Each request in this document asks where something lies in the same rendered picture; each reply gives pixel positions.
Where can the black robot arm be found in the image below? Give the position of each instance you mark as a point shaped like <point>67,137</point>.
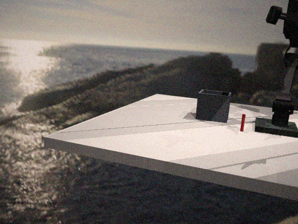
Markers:
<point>283,100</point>

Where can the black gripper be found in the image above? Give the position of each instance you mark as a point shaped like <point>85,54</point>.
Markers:
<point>291,19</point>

